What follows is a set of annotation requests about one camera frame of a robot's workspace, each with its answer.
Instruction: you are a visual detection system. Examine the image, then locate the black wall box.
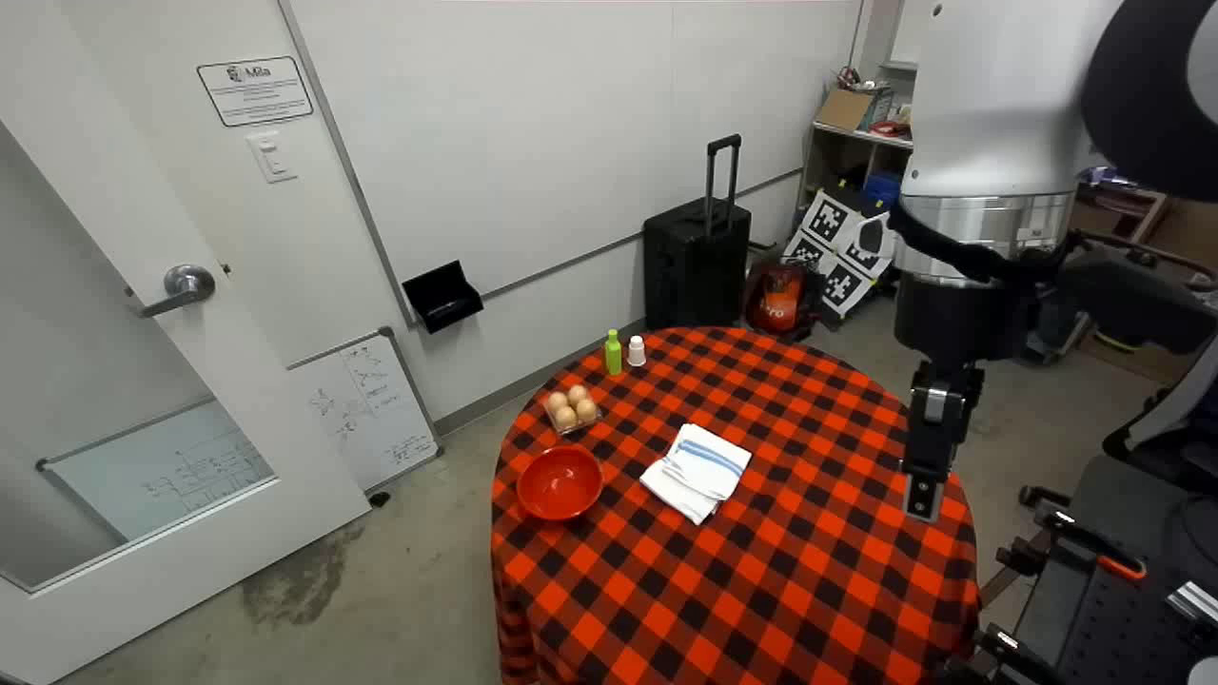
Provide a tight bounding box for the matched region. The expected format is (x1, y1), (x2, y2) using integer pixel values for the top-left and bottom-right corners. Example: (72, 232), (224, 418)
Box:
(401, 260), (487, 339)

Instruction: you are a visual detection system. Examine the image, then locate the wooden shelf unit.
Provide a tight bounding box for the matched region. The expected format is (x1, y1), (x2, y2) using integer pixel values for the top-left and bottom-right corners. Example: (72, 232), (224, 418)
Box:
(803, 61), (921, 219)

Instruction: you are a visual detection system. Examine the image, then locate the silver door handle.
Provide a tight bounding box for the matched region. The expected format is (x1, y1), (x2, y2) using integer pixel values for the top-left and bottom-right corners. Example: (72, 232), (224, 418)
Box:
(133, 261), (220, 321)

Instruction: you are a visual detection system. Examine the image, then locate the black white tag board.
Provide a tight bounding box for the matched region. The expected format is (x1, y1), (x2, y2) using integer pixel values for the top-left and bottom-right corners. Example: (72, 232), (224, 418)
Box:
(781, 185), (897, 321)

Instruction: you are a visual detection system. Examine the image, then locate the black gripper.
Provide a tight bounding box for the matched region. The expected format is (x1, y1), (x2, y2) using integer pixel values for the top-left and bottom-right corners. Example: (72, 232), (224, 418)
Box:
(902, 356), (988, 524)

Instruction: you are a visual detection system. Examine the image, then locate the white framed box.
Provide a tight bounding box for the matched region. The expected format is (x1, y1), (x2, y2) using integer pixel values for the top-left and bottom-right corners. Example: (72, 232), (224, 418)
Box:
(0, 117), (371, 685)

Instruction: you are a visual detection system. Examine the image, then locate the white printed wall sign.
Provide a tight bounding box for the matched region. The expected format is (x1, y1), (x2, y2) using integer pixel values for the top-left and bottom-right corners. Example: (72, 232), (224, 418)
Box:
(194, 54), (321, 132)

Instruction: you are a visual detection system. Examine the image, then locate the white towel with blue stripes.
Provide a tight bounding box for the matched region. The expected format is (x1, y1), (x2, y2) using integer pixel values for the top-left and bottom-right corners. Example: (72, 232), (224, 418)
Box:
(637, 418), (752, 529)

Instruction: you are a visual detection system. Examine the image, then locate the black perforated robot platform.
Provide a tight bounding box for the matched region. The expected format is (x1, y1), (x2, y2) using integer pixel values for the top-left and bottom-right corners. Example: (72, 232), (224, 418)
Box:
(1013, 449), (1218, 685)

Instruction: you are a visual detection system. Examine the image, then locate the black suitcase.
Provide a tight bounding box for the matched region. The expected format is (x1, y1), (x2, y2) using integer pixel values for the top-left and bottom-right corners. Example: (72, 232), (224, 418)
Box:
(638, 131), (752, 336)

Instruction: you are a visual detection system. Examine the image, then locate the cardboard box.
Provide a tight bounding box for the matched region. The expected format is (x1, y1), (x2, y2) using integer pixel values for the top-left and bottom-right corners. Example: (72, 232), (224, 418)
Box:
(815, 80), (885, 132)

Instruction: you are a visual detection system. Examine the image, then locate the small leaning whiteboard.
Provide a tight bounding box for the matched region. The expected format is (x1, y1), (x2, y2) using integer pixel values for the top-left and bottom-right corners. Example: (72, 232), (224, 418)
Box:
(286, 327), (445, 493)

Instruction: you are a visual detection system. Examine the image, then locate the black clamp with orange handle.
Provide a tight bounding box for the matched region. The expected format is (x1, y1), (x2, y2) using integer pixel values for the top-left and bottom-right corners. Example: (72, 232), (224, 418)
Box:
(1013, 482), (1154, 587)
(968, 621), (1062, 685)

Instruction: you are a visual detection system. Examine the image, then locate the small white wall note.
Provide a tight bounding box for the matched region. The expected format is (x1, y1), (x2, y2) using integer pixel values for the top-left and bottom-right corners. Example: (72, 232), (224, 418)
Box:
(246, 131), (305, 185)

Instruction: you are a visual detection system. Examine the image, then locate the red black plaid tablecloth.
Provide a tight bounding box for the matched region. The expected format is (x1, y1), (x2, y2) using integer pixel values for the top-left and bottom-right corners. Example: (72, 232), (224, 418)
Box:
(487, 322), (984, 685)

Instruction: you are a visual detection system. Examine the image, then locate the red bowl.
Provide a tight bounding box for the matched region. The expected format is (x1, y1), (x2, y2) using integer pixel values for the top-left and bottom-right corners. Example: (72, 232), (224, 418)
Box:
(512, 441), (605, 524)

